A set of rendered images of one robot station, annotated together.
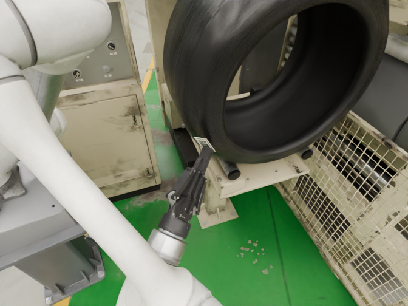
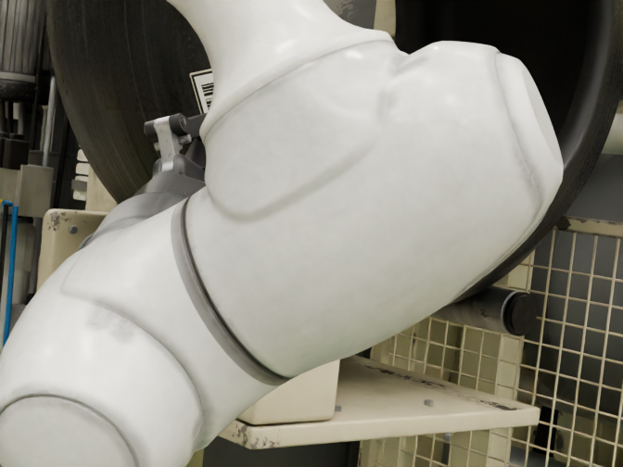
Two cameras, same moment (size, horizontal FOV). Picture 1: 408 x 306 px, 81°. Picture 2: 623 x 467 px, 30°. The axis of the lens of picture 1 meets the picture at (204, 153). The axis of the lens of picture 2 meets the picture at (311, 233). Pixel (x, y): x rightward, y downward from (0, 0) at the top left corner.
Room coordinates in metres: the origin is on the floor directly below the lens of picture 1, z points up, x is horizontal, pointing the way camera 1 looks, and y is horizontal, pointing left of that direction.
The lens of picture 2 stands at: (-0.41, 0.25, 1.02)
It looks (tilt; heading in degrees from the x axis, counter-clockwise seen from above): 3 degrees down; 339
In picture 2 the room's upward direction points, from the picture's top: 6 degrees clockwise
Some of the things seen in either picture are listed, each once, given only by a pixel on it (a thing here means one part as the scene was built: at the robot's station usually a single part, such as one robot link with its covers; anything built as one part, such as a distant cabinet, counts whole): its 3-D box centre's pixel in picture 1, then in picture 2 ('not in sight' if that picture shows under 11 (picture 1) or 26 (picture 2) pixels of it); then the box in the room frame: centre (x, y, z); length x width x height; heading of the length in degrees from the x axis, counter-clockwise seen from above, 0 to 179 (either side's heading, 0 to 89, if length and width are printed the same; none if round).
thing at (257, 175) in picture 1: (245, 151); (290, 383); (0.71, -0.17, 0.80); 0.37 x 0.36 x 0.02; 109
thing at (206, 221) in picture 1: (213, 205); not in sight; (0.94, -0.07, 0.02); 0.27 x 0.27 x 0.04; 19
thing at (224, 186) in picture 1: (214, 153); (181, 348); (0.66, -0.04, 0.84); 0.36 x 0.09 x 0.06; 19
